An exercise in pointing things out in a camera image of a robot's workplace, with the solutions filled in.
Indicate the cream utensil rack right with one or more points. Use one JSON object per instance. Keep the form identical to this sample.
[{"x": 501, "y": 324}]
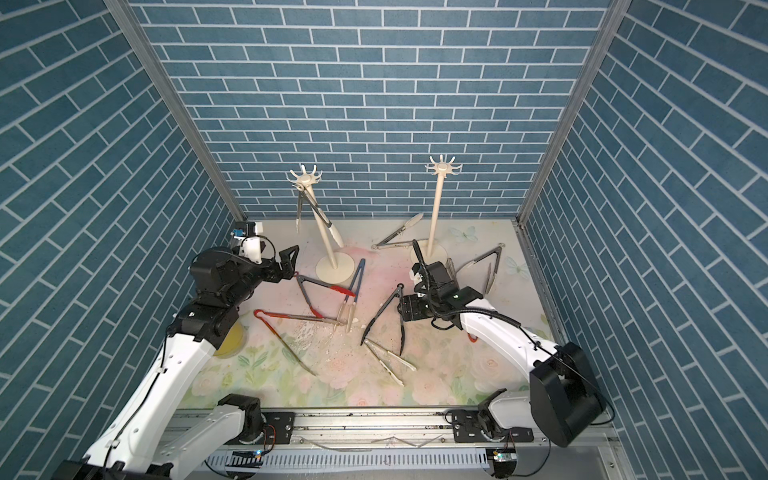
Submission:
[{"x": 431, "y": 250}]

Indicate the aluminium corner post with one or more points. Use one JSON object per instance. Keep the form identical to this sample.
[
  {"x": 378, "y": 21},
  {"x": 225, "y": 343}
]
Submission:
[
  {"x": 128, "y": 23},
  {"x": 606, "y": 33}
]

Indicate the blue wooden tip tongs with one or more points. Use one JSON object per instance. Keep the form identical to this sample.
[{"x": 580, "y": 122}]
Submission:
[{"x": 348, "y": 306}]

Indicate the red tip grey tongs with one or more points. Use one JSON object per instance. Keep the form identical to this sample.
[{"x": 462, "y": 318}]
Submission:
[{"x": 302, "y": 279}]

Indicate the cream silicone steel tongs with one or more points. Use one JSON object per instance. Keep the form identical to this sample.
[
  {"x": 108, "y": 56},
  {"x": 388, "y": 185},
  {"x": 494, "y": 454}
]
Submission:
[{"x": 304, "y": 196}]

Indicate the red ring steel tongs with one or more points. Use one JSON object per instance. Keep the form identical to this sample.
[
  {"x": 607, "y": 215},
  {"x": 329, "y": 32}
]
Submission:
[{"x": 297, "y": 348}]

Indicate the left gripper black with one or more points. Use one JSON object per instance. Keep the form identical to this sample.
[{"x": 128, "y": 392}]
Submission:
[{"x": 288, "y": 268}]

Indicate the yellow bowl with items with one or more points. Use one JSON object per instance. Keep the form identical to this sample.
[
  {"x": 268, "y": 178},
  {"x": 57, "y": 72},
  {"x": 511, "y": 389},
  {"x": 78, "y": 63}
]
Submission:
[{"x": 233, "y": 342}]

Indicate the aluminium corner post left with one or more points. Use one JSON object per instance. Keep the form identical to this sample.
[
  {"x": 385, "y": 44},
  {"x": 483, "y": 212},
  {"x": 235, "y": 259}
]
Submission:
[{"x": 128, "y": 23}]

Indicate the cream utensil rack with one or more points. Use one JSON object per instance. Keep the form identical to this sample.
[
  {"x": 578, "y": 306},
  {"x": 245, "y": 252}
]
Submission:
[
  {"x": 431, "y": 250},
  {"x": 335, "y": 267}
]

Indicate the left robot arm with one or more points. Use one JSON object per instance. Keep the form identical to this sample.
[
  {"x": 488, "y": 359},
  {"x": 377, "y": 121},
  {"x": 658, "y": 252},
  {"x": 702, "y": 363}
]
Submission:
[{"x": 129, "y": 448}]

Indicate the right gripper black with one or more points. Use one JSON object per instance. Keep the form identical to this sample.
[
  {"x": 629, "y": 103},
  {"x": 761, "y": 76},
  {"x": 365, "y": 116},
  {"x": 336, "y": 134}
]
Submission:
[{"x": 411, "y": 302}]

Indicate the plain steel scalloped tongs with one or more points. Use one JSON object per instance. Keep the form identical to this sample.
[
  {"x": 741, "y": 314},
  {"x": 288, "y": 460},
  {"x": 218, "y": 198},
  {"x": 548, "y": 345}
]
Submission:
[{"x": 492, "y": 270}]

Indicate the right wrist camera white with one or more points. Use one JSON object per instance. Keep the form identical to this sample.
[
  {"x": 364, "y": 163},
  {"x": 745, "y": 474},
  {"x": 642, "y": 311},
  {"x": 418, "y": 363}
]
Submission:
[{"x": 416, "y": 274}]

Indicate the cream utensil rack left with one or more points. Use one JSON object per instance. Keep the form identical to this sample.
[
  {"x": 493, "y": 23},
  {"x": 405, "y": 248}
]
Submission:
[{"x": 335, "y": 267}]

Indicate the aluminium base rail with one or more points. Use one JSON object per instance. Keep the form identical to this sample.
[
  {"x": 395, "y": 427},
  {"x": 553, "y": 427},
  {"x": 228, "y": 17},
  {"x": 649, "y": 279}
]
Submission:
[{"x": 409, "y": 443}]

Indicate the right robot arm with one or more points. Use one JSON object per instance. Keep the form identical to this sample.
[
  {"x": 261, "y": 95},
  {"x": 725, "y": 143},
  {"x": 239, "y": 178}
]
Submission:
[{"x": 563, "y": 397}]

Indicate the aluminium corner post right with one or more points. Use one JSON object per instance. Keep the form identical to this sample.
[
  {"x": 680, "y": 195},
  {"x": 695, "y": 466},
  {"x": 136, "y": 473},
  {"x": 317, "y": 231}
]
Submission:
[{"x": 606, "y": 33}]

